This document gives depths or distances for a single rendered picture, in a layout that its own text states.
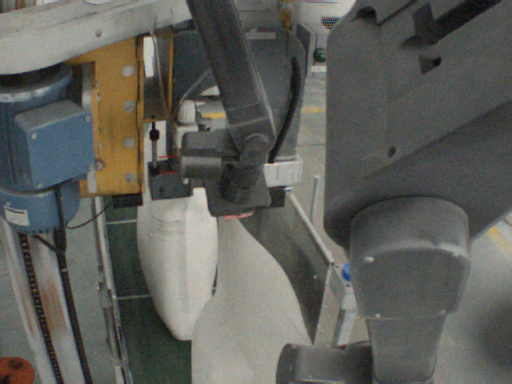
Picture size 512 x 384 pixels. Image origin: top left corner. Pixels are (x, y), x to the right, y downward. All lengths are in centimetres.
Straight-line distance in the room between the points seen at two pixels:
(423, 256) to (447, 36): 6
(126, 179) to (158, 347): 71
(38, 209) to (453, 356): 182
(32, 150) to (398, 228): 64
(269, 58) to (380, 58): 87
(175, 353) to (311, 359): 114
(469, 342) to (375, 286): 225
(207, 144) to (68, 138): 21
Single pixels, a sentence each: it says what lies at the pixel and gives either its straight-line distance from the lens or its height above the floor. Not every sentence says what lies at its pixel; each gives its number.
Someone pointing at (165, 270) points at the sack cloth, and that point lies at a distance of 158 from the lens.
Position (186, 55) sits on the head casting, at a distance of 102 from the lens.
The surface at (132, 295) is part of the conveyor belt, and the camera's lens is 187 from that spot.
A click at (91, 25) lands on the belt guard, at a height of 140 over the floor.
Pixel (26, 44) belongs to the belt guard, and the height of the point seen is 140.
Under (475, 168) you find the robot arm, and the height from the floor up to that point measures 155.
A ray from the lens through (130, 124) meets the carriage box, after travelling 106.
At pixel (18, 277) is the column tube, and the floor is 81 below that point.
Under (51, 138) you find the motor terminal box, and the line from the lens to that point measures 77.
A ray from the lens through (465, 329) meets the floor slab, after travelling 249.
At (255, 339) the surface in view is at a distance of 96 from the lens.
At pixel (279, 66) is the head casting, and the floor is 126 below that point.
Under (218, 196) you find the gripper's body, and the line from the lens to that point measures 97.
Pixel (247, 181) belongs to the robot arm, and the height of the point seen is 116.
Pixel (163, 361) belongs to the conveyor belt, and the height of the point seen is 38.
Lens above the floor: 161
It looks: 31 degrees down
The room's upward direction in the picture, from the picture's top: 4 degrees clockwise
